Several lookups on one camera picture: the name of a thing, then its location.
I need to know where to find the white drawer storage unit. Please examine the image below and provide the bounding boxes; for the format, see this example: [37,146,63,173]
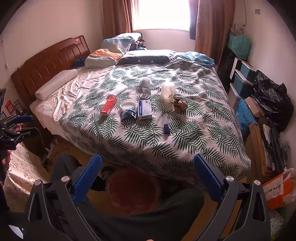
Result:
[228,57,256,111]

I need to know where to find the brown left curtain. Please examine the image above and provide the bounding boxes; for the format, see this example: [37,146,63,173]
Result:
[102,0,133,39]

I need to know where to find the blue white pillow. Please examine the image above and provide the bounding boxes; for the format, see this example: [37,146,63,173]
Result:
[100,33,142,54]

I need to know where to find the silver pill blister pack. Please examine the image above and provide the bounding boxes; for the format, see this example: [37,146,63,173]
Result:
[140,87,151,100]

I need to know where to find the red carton box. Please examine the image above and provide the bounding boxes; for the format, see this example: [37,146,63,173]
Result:
[100,96,117,116]

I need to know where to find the white round lid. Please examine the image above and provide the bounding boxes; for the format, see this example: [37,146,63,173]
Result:
[120,99,136,110]

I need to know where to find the small blue capped bottle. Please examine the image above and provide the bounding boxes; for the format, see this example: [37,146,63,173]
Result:
[163,114,171,135]

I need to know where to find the orange white paper bag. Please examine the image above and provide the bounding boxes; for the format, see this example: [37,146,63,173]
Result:
[262,168,295,210]

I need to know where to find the teal hanging bag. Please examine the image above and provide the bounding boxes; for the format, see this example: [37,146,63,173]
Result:
[227,32,251,60]

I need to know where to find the fern print duvet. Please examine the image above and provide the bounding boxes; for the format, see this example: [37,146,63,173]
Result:
[57,60,251,188]

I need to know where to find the white patterned side cloth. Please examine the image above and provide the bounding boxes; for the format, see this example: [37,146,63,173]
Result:
[3,143,50,212]

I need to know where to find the person's black trousers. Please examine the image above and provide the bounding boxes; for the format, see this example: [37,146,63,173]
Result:
[49,153,205,241]

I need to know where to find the blue white medicine box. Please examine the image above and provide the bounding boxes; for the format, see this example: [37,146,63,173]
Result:
[137,99,152,120]

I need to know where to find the dark grey patterned pillow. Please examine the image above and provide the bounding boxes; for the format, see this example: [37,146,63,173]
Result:
[117,49,175,65]

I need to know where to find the red trash bin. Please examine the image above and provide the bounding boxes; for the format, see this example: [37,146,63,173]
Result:
[106,169,161,216]

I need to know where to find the black garbage bag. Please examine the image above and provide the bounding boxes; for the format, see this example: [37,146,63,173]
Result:
[251,70,294,132]

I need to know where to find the brown paper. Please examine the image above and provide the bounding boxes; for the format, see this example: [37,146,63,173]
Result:
[173,98,188,113]

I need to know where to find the long white pillow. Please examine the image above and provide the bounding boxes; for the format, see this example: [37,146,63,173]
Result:
[35,69,78,100]

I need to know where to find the wooden headboard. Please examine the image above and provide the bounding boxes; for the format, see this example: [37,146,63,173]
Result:
[11,35,90,109]

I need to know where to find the blue snack wrapper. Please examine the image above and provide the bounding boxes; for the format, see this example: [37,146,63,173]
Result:
[120,108,137,121]

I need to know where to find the brown curtain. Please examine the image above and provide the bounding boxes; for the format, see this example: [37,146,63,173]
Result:
[102,0,133,39]
[195,0,235,65]

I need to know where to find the orange white pillow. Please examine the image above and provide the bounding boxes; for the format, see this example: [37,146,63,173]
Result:
[85,49,123,68]

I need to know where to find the cardboard boxes stack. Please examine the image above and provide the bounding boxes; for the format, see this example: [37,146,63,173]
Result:
[245,97,290,183]

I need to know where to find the clear plastic bag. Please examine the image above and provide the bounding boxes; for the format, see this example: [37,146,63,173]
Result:
[161,81,176,101]

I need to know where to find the light blue blanket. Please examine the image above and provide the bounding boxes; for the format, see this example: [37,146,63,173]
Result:
[170,51,215,67]

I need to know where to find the brown right curtain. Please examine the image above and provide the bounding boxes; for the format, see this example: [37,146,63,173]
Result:
[195,0,235,65]

